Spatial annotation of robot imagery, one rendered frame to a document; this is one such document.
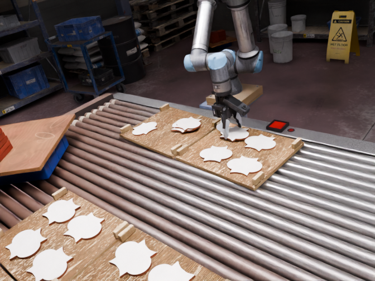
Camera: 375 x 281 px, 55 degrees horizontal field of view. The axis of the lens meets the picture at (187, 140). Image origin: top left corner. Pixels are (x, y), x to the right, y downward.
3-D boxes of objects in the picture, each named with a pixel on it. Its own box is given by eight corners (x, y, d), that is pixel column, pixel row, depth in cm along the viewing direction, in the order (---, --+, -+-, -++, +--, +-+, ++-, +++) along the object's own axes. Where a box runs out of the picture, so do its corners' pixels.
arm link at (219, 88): (233, 77, 149) (221, 85, 145) (235, 88, 151) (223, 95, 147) (220, 76, 154) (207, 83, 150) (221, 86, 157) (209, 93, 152)
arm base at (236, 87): (224, 85, 219) (222, 69, 214) (246, 86, 210) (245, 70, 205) (212, 95, 208) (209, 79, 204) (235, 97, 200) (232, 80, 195)
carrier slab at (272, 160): (226, 124, 174) (226, 121, 174) (304, 145, 147) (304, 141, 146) (176, 159, 155) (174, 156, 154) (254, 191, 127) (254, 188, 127)
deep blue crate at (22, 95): (39, 83, 571) (30, 61, 553) (51, 87, 545) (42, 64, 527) (9, 95, 543) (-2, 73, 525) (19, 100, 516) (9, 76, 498)
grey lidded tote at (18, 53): (30, 52, 548) (24, 36, 536) (44, 52, 528) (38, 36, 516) (0, 63, 515) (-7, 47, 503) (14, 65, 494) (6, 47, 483)
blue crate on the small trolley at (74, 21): (77, 34, 491) (72, 17, 480) (107, 31, 468) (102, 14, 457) (58, 42, 462) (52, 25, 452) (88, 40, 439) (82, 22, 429)
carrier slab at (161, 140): (169, 108, 202) (169, 106, 202) (225, 124, 175) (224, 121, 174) (119, 136, 183) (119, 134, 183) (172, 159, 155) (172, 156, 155)
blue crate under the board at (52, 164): (14, 152, 189) (6, 136, 184) (70, 144, 186) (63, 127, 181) (-15, 188, 162) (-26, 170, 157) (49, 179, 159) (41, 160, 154)
